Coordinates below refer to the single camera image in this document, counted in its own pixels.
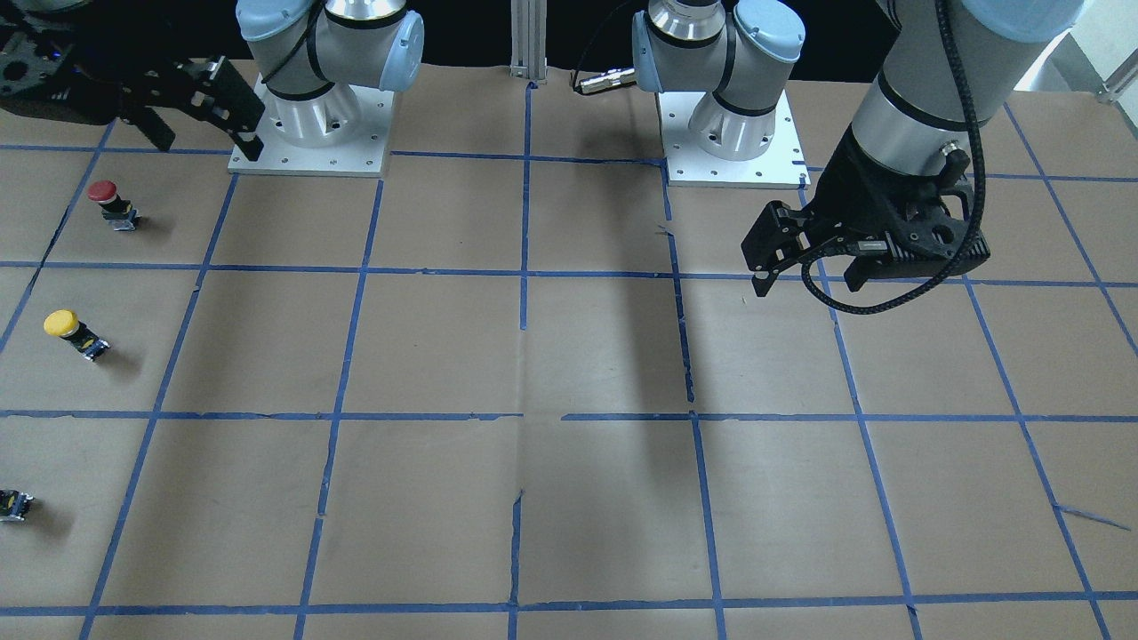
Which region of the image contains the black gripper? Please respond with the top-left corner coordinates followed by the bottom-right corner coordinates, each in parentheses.
top-left (741, 131), bottom-right (991, 297)
top-left (1, 26), bottom-right (267, 161)

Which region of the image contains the yellow push button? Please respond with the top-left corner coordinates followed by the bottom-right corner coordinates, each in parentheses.
top-left (42, 309), bottom-right (110, 362)

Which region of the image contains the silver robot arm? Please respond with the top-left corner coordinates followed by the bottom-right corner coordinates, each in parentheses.
top-left (630, 1), bottom-right (1086, 315)
top-left (3, 1), bottom-right (424, 161)

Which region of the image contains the red push button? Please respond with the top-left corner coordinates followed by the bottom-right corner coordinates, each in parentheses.
top-left (86, 180), bottom-right (139, 232)

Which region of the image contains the black braided cable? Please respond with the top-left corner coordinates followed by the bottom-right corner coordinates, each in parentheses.
top-left (800, 0), bottom-right (990, 315)

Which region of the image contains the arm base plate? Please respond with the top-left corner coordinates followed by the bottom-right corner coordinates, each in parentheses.
top-left (228, 77), bottom-right (399, 179)
top-left (657, 91), bottom-right (813, 189)

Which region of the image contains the silver cable connector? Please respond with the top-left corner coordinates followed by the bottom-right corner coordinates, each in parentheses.
top-left (572, 68), bottom-right (637, 96)

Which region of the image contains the aluminium frame post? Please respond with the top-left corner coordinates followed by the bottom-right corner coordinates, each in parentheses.
top-left (509, 0), bottom-right (549, 84)

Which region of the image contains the small black switch block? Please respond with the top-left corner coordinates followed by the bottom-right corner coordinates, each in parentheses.
top-left (1, 489), bottom-right (36, 523)

